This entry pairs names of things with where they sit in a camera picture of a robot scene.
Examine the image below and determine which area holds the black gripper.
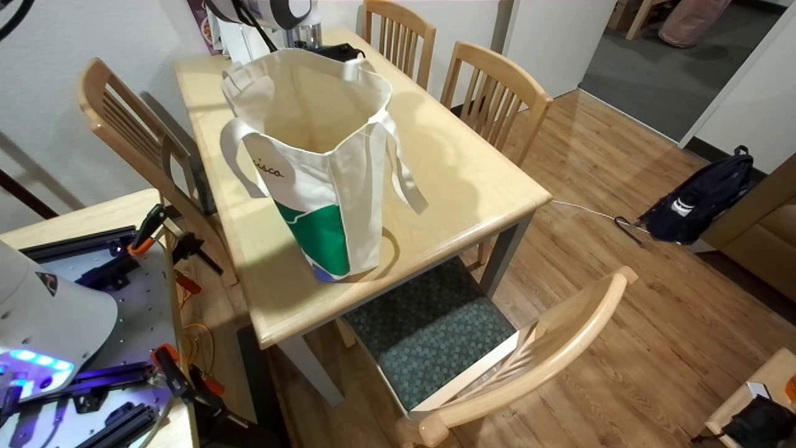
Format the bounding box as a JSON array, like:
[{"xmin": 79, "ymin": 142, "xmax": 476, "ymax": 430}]
[{"xmin": 318, "ymin": 42, "xmax": 369, "ymax": 64}]

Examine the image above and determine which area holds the light wooden slat chair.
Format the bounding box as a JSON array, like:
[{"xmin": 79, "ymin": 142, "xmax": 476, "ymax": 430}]
[
  {"xmin": 78, "ymin": 56, "xmax": 252, "ymax": 283},
  {"xmin": 357, "ymin": 0, "xmax": 440, "ymax": 93},
  {"xmin": 436, "ymin": 40, "xmax": 555, "ymax": 168}
]

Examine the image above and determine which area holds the white canvas tote bag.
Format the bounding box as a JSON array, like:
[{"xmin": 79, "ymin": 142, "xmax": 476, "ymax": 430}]
[{"xmin": 216, "ymin": 44, "xmax": 430, "ymax": 283}]

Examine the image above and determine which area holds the light wooden dining table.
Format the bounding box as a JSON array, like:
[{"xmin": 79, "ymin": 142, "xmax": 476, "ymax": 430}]
[{"xmin": 171, "ymin": 28, "xmax": 555, "ymax": 409}]

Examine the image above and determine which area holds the orange black clamp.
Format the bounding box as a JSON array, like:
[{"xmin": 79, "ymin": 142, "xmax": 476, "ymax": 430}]
[
  {"xmin": 127, "ymin": 201, "xmax": 183, "ymax": 258},
  {"xmin": 147, "ymin": 343, "xmax": 252, "ymax": 425}
]

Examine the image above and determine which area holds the wooden chair green cushion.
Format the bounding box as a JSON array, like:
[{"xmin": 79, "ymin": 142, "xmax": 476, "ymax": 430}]
[{"xmin": 333, "ymin": 257, "xmax": 642, "ymax": 448}]

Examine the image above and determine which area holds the wooden robot cart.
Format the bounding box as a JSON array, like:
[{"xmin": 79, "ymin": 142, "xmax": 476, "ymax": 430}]
[{"xmin": 0, "ymin": 187, "xmax": 252, "ymax": 448}]

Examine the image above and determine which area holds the black metal bar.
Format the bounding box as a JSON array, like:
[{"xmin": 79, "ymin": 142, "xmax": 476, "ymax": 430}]
[{"xmin": 21, "ymin": 223, "xmax": 140, "ymax": 263}]

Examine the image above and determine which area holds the grey metal mounting plate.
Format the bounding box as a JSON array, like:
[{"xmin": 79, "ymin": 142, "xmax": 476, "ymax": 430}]
[{"xmin": 22, "ymin": 238, "xmax": 183, "ymax": 448}]

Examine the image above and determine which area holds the pink fabric object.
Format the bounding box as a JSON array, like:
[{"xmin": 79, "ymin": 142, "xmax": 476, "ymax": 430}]
[{"xmin": 657, "ymin": 0, "xmax": 735, "ymax": 50}]

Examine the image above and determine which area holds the dark blue backpack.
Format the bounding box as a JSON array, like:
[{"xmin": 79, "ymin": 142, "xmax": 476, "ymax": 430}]
[{"xmin": 637, "ymin": 145, "xmax": 757, "ymax": 246}]

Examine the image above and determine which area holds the brown leather sofa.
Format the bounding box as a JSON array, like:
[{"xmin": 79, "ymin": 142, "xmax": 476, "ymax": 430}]
[{"xmin": 703, "ymin": 151, "xmax": 796, "ymax": 307}]

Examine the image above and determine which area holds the small wooden side table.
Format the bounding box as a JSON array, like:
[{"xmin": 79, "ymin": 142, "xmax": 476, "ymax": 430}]
[{"xmin": 704, "ymin": 345, "xmax": 796, "ymax": 448}]

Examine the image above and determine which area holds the black item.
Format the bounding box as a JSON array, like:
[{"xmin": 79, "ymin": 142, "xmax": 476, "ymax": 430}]
[{"xmin": 721, "ymin": 396, "xmax": 796, "ymax": 448}]

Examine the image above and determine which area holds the thin floor cable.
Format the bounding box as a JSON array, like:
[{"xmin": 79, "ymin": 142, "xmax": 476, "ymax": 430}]
[{"xmin": 551, "ymin": 197, "xmax": 647, "ymax": 246}]

